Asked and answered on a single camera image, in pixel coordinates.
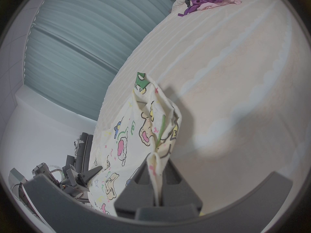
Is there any cream pillow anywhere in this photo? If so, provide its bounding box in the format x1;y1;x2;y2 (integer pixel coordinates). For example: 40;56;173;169
171;0;188;11

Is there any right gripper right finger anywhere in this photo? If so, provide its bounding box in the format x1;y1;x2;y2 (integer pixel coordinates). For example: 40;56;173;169
160;159;203;216

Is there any bed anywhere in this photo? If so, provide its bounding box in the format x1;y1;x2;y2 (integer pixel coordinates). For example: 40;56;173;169
88;0;311;215

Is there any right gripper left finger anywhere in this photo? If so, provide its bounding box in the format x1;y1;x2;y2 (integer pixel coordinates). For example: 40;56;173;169
114;157;156;219

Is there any white printed pyjama top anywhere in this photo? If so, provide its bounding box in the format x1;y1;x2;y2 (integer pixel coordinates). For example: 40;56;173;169
87;72;183;216

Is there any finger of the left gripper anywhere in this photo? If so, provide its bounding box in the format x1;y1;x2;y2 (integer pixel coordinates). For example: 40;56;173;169
81;165;103;182

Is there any blue-green curtain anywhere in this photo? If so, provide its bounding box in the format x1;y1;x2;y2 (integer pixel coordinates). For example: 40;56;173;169
23;0;176;121

